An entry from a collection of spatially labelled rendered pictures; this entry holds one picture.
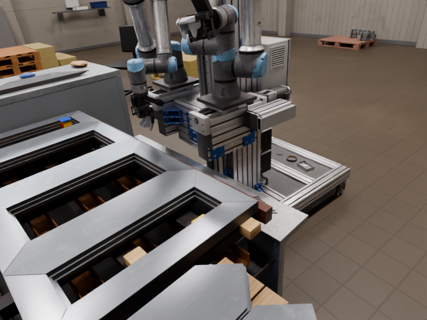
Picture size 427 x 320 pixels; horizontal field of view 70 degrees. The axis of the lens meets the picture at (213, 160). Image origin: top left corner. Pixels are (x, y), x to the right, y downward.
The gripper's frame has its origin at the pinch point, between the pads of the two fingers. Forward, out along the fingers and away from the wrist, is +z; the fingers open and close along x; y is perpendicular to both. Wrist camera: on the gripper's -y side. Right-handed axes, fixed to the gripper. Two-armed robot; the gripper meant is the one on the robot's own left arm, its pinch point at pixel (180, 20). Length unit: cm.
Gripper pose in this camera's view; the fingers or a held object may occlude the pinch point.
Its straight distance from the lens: 96.8
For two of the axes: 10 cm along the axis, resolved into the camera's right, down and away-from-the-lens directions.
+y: 1.9, 8.8, 4.4
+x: -8.8, -0.5, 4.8
